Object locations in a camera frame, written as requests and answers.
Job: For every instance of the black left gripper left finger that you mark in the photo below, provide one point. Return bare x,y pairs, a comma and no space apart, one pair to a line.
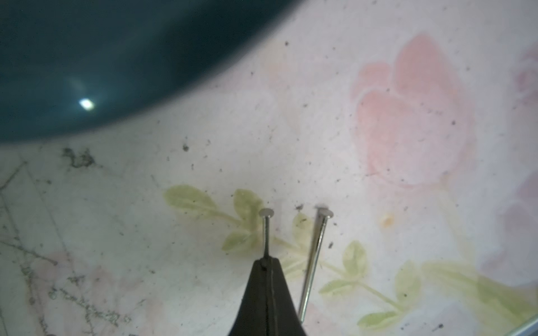
252,315

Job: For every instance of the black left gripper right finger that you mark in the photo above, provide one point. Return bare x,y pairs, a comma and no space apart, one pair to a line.
282,318

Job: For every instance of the steel nail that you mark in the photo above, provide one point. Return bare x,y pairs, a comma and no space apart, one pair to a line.
266,214
322,218

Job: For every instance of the teal plastic storage box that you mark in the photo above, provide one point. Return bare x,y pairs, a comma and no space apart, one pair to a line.
68,66

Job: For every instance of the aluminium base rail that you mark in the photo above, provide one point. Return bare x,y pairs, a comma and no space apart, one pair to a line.
529,328

